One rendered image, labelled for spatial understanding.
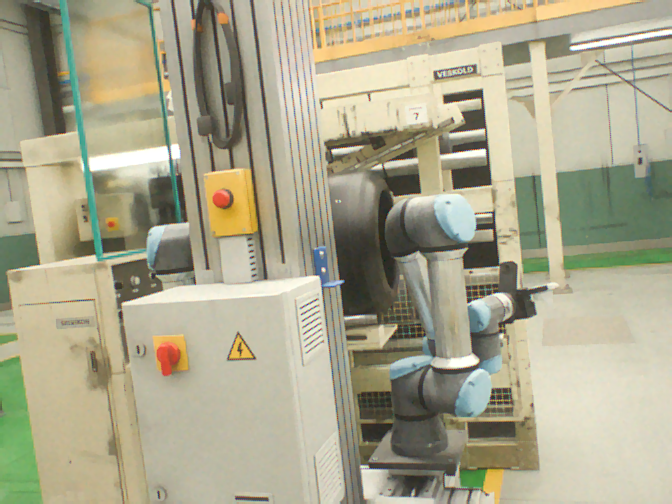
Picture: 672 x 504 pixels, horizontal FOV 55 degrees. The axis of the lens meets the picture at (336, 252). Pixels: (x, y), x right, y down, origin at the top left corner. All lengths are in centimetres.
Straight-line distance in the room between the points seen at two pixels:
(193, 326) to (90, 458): 127
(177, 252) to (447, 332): 74
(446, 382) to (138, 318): 73
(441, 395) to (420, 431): 14
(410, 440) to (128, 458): 104
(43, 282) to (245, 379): 129
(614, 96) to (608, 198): 165
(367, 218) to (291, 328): 130
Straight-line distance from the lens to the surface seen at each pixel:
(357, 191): 247
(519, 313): 186
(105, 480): 244
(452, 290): 156
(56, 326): 238
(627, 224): 1167
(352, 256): 240
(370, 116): 286
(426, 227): 154
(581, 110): 1171
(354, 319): 258
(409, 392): 167
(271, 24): 140
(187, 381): 127
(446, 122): 294
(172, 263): 180
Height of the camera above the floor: 138
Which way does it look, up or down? 5 degrees down
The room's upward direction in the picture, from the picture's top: 7 degrees counter-clockwise
